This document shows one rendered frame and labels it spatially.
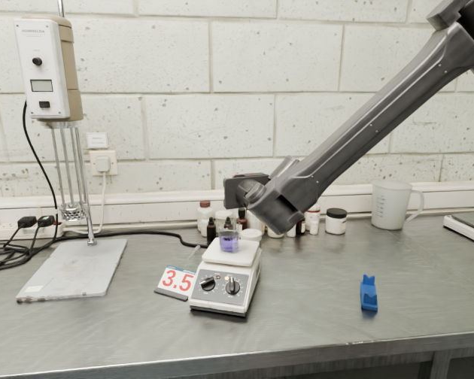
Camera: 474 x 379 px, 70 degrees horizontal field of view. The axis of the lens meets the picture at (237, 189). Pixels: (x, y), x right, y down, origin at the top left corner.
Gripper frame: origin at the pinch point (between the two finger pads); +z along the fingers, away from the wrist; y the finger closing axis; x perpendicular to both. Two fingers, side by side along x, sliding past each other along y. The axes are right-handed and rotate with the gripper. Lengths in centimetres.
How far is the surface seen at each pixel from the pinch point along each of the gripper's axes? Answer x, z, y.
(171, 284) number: 24.3, 1.0, 15.6
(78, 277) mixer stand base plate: 24.6, 12.9, 37.1
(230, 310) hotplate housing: 24.3, -13.4, 5.6
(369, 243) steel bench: 26, 6, -47
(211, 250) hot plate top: 16.9, 1.0, 5.5
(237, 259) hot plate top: 16.9, -5.8, 1.3
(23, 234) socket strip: 24, 45, 56
